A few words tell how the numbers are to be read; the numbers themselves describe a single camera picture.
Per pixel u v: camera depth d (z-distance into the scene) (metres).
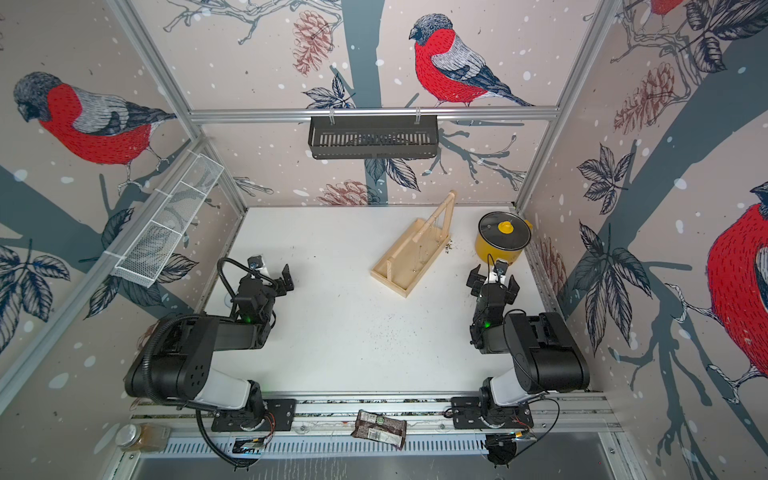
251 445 0.71
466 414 0.73
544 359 0.45
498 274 0.76
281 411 0.74
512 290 0.82
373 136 1.06
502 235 0.97
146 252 0.80
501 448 0.76
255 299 0.70
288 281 0.86
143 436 0.64
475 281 0.85
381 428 0.71
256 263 0.78
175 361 0.44
